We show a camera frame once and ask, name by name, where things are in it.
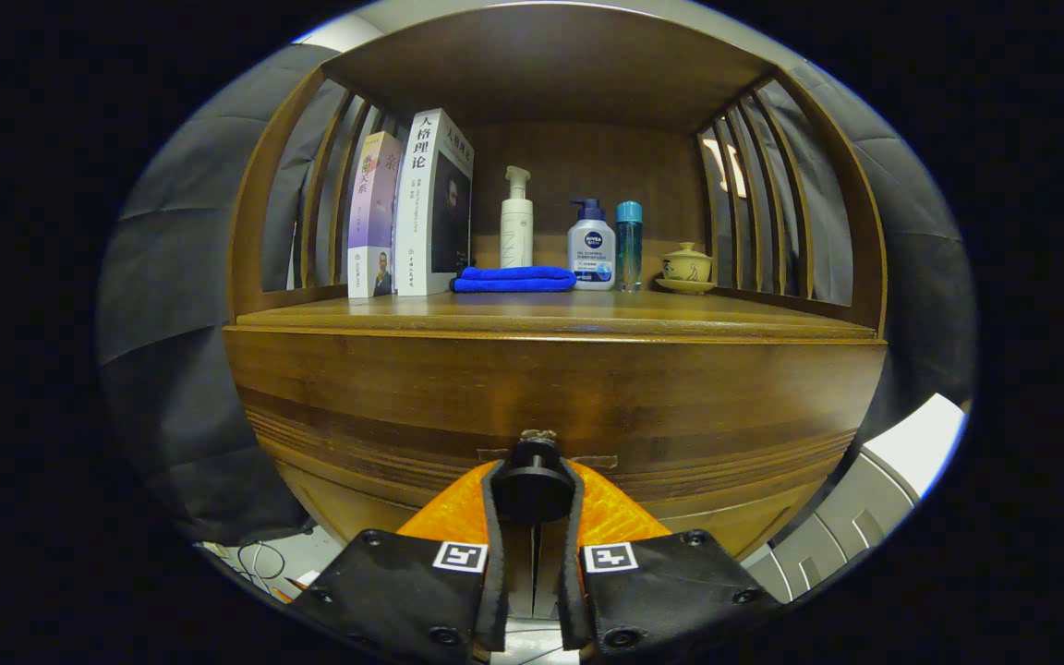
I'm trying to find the teal bottle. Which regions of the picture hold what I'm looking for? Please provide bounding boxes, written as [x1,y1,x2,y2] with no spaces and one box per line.
[615,200,644,293]

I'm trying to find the white bottle with blue cap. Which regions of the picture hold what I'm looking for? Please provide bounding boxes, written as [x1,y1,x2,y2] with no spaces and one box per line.
[567,198,617,291]

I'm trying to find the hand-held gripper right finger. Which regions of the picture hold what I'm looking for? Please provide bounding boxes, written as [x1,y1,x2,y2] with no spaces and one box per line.
[558,459,784,662]

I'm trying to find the brown wooden cabinet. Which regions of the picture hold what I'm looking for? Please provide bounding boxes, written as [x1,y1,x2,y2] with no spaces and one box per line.
[223,0,890,622]

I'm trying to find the wooden drawer with black knob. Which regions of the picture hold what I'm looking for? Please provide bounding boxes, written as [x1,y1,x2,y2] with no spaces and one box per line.
[223,325,889,532]

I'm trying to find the purple book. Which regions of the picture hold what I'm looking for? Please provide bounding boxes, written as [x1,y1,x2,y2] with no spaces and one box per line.
[347,131,404,299]

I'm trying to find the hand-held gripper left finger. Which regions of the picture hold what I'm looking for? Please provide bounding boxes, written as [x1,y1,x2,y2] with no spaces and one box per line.
[290,459,510,664]

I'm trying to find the white pump bottle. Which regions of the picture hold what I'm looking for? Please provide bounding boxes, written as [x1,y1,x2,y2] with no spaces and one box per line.
[500,166,535,270]

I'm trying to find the blue folded cloth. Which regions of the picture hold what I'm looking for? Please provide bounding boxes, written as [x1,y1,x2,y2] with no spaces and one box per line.
[451,265,579,294]

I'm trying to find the large white book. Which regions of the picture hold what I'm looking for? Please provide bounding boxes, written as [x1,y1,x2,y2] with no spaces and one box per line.
[393,108,476,296]

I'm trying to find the yellow lidded teacup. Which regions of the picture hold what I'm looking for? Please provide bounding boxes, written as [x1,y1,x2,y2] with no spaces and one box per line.
[661,242,714,283]

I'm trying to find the wooden countertop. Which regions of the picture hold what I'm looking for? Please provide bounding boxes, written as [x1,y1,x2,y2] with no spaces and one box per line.
[235,288,879,343]

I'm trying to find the wooden cabinet door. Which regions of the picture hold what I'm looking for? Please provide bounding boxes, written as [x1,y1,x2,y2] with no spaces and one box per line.
[629,462,815,560]
[275,460,496,548]

